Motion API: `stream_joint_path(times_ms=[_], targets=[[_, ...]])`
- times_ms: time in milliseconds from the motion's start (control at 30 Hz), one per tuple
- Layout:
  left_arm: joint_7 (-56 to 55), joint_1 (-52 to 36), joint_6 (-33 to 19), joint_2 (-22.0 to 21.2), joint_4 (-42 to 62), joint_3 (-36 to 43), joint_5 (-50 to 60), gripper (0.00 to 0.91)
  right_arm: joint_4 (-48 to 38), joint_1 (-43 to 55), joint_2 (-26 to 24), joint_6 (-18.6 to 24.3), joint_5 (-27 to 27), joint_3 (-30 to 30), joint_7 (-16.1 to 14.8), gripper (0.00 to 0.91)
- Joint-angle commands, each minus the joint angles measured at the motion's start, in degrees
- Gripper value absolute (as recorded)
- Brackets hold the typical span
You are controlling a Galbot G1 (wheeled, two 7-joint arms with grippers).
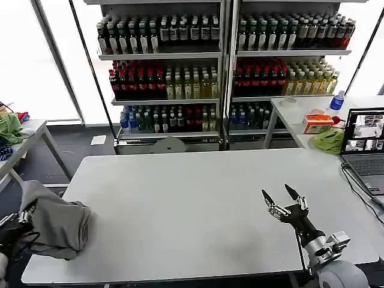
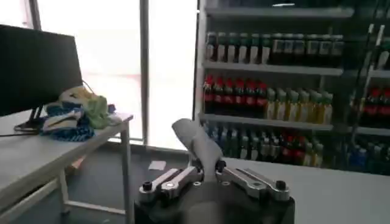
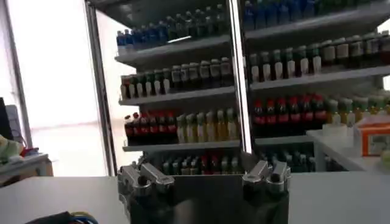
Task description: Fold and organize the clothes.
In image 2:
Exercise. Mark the silver-black left gripper right finger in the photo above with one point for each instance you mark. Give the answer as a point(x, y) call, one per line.
point(253, 184)

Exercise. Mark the silver-black left gripper left finger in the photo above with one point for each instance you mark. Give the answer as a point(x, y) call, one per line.
point(170, 185)

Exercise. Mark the grey shirt with colourful print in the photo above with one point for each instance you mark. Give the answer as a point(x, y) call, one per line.
point(201, 146)

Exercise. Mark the white paper scrap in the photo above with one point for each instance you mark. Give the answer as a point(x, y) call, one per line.
point(157, 165)

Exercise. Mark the shelf unit with bottles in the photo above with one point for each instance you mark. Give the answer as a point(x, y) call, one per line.
point(374, 106)
point(274, 100)

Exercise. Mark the green garment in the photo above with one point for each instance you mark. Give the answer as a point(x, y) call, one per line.
point(97, 111)

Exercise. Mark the blue patterned garment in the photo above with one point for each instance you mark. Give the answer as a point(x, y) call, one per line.
point(67, 131)

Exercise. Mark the cream yellow garment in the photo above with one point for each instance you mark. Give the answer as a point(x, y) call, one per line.
point(74, 94)

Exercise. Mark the white desk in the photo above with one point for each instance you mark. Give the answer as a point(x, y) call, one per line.
point(36, 155)

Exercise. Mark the black computer monitor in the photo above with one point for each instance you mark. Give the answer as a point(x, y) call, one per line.
point(36, 70)

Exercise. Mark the thick grey window post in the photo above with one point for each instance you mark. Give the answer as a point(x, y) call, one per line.
point(144, 70)

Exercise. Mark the thin dark window post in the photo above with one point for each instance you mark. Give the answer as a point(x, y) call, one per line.
point(195, 61)

